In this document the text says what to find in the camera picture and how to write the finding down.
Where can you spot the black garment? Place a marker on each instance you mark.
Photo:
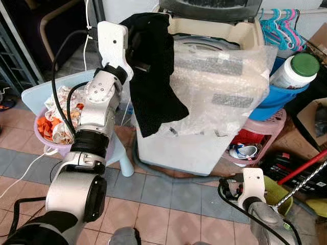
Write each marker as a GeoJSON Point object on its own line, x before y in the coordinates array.
{"type": "Point", "coordinates": [156, 87]}

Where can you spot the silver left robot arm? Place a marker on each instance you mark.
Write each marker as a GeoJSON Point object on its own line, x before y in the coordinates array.
{"type": "Point", "coordinates": [97, 107]}

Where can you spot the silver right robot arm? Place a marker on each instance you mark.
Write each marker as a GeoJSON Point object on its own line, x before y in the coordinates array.
{"type": "Point", "coordinates": [268, 224]}

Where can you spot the beige top-load washing machine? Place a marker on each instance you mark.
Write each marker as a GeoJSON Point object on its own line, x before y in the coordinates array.
{"type": "Point", "coordinates": [179, 150]}

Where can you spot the teal plastic clothes hanger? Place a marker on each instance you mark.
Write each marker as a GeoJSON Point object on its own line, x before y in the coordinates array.
{"type": "Point", "coordinates": [270, 25]}

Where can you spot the pink plastic clothes hanger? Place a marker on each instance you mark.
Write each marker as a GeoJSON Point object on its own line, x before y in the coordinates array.
{"type": "Point", "coordinates": [294, 30]}

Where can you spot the white and blue cup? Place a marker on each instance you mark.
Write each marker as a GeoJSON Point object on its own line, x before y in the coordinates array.
{"type": "Point", "coordinates": [245, 151]}

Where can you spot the green plastic dustpan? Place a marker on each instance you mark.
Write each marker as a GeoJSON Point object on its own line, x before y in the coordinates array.
{"type": "Point", "coordinates": [276, 191]}

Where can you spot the black plastic case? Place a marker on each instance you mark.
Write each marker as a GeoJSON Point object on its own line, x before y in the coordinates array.
{"type": "Point", "coordinates": [286, 163]}

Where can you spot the spiral metal pole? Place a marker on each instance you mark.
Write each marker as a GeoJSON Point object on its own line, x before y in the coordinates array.
{"type": "Point", "coordinates": [301, 184]}

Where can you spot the pink plastic basket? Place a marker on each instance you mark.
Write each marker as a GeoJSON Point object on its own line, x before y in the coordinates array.
{"type": "Point", "coordinates": [271, 127]}

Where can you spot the dark purple sofa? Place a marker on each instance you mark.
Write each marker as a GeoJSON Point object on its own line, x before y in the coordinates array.
{"type": "Point", "coordinates": [56, 25]}

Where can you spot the white patterned garment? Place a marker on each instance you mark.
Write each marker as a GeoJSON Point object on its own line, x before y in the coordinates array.
{"type": "Point", "coordinates": [64, 99]}

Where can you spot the clear bubble wrap sheet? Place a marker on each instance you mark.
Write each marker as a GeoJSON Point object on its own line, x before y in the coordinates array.
{"type": "Point", "coordinates": [225, 76]}

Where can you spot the blue plastic basin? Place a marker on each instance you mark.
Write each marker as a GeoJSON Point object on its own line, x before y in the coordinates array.
{"type": "Point", "coordinates": [278, 99]}

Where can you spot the brown cardboard box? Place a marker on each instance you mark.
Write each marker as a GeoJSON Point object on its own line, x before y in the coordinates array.
{"type": "Point", "coordinates": [311, 117]}

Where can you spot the light blue child chair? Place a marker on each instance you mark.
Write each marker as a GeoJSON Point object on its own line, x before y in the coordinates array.
{"type": "Point", "coordinates": [38, 92]}

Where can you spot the grey left robot leg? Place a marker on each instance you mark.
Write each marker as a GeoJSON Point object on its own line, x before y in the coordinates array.
{"type": "Point", "coordinates": [124, 236]}

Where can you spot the orange garment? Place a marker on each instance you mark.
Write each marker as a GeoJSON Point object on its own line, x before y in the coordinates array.
{"type": "Point", "coordinates": [47, 127]}

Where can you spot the dark metal grille gate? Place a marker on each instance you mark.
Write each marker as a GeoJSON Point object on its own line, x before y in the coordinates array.
{"type": "Point", "coordinates": [13, 56]}

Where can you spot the purple plastic laundry basin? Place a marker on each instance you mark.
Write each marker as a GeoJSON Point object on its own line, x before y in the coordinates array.
{"type": "Point", "coordinates": [48, 147]}

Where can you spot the white bottle green cap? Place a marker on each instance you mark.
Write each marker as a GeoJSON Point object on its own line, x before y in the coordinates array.
{"type": "Point", "coordinates": [294, 71]}

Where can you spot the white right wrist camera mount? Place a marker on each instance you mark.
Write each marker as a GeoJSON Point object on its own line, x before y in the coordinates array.
{"type": "Point", "coordinates": [253, 186]}

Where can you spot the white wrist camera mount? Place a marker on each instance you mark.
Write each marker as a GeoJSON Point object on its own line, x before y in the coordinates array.
{"type": "Point", "coordinates": [112, 43]}
{"type": "Point", "coordinates": [253, 186]}

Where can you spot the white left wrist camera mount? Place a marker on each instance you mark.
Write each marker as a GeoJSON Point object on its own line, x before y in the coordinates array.
{"type": "Point", "coordinates": [112, 43]}

